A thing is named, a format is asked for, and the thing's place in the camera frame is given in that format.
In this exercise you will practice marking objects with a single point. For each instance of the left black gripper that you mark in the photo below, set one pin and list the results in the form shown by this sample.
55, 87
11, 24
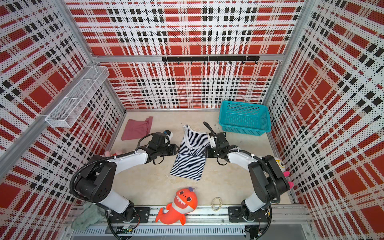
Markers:
173, 149

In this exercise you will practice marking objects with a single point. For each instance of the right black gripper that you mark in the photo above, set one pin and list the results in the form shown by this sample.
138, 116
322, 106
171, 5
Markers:
208, 153

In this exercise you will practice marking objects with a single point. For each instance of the maroon tank top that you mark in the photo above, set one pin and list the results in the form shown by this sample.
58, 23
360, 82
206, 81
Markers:
137, 129

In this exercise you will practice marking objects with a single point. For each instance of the striped black white tank top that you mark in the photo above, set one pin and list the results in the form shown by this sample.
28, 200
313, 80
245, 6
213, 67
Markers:
191, 158

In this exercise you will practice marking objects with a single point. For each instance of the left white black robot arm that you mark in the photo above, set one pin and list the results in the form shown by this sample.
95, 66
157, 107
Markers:
94, 181

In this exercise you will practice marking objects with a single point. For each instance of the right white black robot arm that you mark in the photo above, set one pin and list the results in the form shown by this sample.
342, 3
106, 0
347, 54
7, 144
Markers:
268, 175

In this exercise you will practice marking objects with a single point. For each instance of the teal plastic basket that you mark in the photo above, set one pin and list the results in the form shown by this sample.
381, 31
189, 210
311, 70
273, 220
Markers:
244, 118

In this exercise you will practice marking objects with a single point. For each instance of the pink plush toy red dress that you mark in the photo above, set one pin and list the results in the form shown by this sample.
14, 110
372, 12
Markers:
108, 153

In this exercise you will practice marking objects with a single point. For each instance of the red shark plush toy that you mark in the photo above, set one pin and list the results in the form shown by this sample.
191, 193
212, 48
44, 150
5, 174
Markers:
185, 202

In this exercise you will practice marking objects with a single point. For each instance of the white plush toy yellow glasses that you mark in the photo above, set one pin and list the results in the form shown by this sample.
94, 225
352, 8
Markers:
285, 173

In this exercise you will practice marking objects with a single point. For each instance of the green cloth rag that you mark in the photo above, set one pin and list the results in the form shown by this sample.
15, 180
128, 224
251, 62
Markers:
90, 215

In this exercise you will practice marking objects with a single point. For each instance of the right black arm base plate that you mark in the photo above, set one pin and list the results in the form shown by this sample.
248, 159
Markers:
239, 214

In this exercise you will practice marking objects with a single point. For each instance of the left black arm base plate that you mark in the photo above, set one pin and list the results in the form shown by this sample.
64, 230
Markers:
132, 215

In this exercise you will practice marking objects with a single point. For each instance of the black wall hook rail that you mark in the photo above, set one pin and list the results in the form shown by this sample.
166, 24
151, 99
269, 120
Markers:
212, 59

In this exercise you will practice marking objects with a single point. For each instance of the aluminium front rail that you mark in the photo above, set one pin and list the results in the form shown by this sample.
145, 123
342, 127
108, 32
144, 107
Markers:
290, 221

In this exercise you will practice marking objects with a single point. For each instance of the white wire mesh shelf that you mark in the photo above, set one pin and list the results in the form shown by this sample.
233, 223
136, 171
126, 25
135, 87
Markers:
69, 109

